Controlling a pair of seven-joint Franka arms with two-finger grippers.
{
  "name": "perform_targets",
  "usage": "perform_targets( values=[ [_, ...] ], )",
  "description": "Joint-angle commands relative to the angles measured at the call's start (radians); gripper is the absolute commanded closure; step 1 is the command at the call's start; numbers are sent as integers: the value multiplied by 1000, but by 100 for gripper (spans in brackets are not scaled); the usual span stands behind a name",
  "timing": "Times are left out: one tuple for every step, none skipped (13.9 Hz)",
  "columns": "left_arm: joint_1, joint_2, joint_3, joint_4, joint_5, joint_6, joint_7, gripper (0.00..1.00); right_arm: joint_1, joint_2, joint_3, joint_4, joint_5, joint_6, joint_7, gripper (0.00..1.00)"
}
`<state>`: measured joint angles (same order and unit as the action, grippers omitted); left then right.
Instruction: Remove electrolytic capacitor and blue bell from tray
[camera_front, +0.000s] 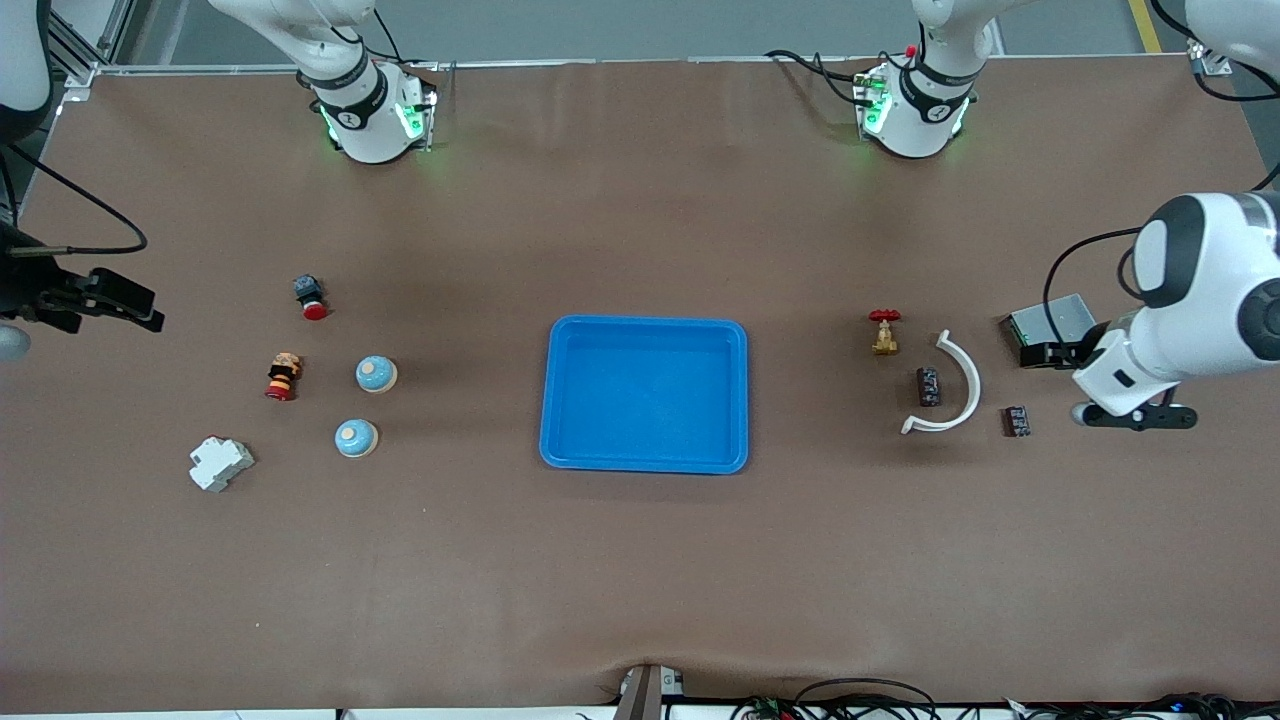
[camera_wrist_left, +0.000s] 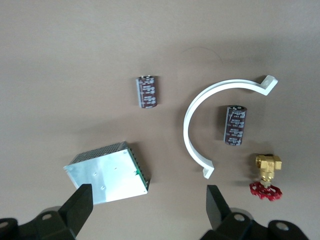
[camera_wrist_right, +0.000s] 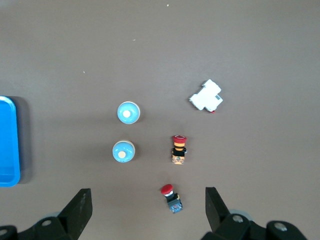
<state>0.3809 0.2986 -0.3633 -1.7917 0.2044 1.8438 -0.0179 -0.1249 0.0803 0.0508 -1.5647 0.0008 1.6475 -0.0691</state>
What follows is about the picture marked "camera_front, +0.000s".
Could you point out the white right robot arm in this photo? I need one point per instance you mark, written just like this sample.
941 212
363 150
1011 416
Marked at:
370 125

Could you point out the aluminium frame profile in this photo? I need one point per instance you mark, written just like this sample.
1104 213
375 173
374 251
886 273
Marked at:
88 75
1212 66

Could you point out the grey metal box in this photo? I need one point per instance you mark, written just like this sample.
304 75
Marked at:
1070 318

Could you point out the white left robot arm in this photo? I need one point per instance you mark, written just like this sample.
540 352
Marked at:
1200 290

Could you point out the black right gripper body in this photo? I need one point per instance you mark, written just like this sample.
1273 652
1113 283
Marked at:
30 288

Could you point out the red push button grey base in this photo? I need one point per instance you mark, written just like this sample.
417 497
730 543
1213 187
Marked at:
308 290

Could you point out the red emergency button orange base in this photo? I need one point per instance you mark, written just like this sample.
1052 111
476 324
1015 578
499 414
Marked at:
283 378

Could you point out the light blue call bell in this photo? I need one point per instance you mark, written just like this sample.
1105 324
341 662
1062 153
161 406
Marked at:
376 375
356 439

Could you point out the blue plastic tray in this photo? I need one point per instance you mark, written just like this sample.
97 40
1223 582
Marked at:
645 395

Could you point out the black connector block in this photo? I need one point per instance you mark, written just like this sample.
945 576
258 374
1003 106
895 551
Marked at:
1017 421
929 387

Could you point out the grey mount bracket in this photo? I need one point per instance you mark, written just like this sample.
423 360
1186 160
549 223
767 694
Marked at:
645 695

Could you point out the white circuit breaker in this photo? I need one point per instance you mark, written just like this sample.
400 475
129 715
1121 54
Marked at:
220 465

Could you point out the white curved plastic clip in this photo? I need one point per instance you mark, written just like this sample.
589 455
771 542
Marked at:
976 390

